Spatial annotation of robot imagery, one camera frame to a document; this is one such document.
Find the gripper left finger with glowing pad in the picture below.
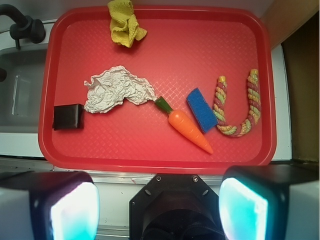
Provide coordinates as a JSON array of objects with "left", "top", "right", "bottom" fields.
[{"left": 0, "top": 171, "right": 100, "bottom": 240}]

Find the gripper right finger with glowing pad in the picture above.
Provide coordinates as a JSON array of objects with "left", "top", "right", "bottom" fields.
[{"left": 219, "top": 164, "right": 320, "bottom": 240}]

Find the yellow cloth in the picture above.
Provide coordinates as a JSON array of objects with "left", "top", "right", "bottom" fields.
[{"left": 107, "top": 0, "right": 148, "bottom": 48}]

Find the black rectangular block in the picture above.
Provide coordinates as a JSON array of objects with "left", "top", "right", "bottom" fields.
[{"left": 52, "top": 103, "right": 84, "bottom": 131}]

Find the blue sponge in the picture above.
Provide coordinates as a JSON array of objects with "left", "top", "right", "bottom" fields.
[{"left": 186, "top": 88, "right": 218, "bottom": 133}]

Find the orange toy carrot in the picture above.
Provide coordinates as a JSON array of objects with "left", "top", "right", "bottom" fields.
[{"left": 154, "top": 96, "right": 214, "bottom": 154}]

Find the red plastic tray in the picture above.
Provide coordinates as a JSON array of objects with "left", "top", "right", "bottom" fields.
[{"left": 38, "top": 6, "right": 277, "bottom": 175}]

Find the crumpled white paper towel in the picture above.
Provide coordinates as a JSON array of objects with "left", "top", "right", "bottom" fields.
[{"left": 84, "top": 65, "right": 157, "bottom": 114}]

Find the grey sink basin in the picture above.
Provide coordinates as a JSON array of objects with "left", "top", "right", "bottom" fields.
[{"left": 0, "top": 44, "right": 48, "bottom": 134}]

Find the black faucet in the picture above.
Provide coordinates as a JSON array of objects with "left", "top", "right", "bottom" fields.
[{"left": 0, "top": 4, "right": 46, "bottom": 50}]

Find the multicoloured twisted rope toy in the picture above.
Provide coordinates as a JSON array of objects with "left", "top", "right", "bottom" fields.
[{"left": 212, "top": 68, "right": 262, "bottom": 138}]

